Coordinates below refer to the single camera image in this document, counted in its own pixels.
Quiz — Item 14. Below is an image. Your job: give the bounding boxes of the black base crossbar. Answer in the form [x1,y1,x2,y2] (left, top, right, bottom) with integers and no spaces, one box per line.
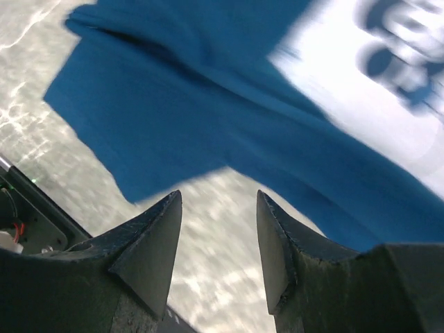
[1,160,191,332]

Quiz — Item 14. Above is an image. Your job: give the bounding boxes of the dark blue printed t-shirt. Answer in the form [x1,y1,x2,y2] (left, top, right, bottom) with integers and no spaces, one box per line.
[44,1,443,251]

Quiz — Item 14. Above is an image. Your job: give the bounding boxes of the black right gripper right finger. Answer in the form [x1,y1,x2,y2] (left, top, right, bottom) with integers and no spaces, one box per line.
[257,191,443,332]

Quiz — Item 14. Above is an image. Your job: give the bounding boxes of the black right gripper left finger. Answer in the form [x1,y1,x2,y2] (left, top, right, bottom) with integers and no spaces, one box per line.
[1,191,182,332]

